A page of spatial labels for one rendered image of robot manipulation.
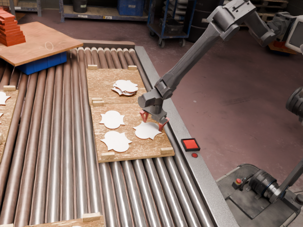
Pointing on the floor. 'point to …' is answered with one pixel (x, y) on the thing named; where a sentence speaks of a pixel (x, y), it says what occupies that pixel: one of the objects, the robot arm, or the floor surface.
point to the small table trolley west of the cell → (154, 29)
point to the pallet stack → (266, 10)
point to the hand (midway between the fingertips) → (152, 125)
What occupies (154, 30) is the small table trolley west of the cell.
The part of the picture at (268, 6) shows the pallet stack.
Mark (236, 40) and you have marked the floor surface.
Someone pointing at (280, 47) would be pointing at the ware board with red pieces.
